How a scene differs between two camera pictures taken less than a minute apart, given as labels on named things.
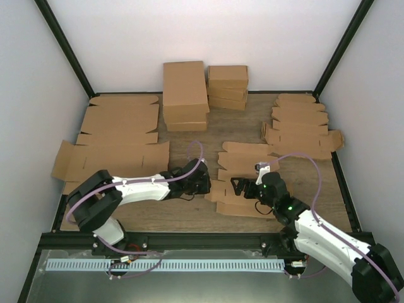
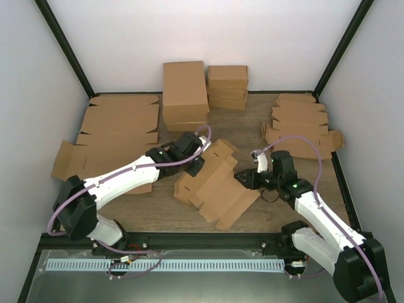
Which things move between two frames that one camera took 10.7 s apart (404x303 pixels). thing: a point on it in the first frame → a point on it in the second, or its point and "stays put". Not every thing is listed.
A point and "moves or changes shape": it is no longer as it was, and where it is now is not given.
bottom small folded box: (219, 102) stays put
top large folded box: (185, 93) stays put
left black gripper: (206, 187) → (193, 172)
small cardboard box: (238, 160) moves or changes shape
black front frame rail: (167, 241) stays put
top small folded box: (227, 77) stays put
